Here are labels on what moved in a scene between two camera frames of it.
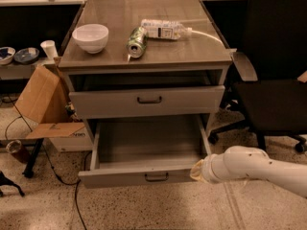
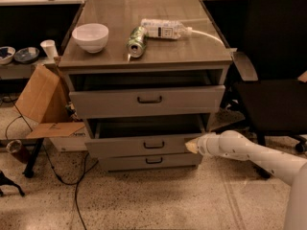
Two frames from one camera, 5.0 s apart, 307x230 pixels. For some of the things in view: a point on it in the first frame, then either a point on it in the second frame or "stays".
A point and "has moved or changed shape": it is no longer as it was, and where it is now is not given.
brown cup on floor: [15, 149] stays
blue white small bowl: [7, 55] stays
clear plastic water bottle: [164, 29] stays
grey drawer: [145, 151] has moved or changed shape
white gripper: [208, 169] → [202, 146]
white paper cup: [50, 49] stays
